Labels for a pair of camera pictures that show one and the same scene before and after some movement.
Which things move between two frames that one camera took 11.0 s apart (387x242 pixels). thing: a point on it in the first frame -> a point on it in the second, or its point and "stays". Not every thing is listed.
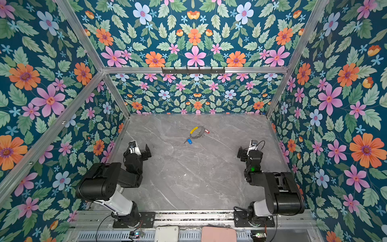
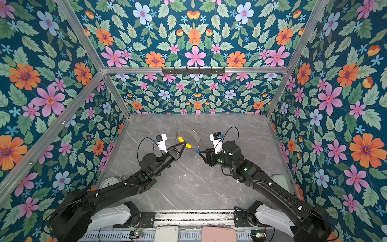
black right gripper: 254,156 -> 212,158
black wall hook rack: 193,70 stays
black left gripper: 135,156 -> 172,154
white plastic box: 167,234 stays
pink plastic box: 218,234 stays
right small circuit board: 258,235 stays
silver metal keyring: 199,135 -> 187,128
